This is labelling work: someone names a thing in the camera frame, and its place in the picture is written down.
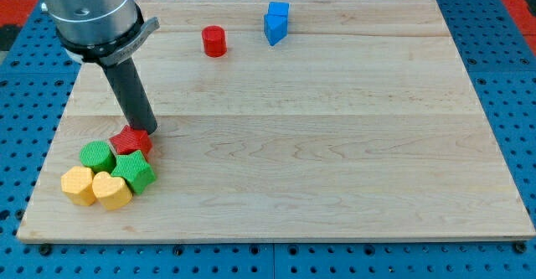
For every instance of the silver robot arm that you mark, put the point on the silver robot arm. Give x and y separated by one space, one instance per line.
106 32

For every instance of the yellow heart block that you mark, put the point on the yellow heart block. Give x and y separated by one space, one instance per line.
111 192

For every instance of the wooden board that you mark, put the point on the wooden board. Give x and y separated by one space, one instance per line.
361 125

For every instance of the red cylinder block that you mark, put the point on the red cylinder block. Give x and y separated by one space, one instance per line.
214 41

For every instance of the blue triangle block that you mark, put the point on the blue triangle block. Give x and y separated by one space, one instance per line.
275 28

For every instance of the blue cube block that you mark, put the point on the blue cube block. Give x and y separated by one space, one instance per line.
280 9

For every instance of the red star block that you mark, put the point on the red star block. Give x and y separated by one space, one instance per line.
129 140

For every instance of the green star block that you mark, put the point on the green star block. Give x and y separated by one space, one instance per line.
136 171

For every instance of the black cylindrical pointer tool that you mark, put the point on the black cylindrical pointer tool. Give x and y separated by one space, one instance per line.
131 96

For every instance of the green cylinder block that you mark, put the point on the green cylinder block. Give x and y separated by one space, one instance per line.
97 156

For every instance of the yellow hexagon block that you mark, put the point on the yellow hexagon block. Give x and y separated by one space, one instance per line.
76 184

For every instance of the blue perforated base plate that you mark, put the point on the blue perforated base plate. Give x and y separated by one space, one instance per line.
37 78

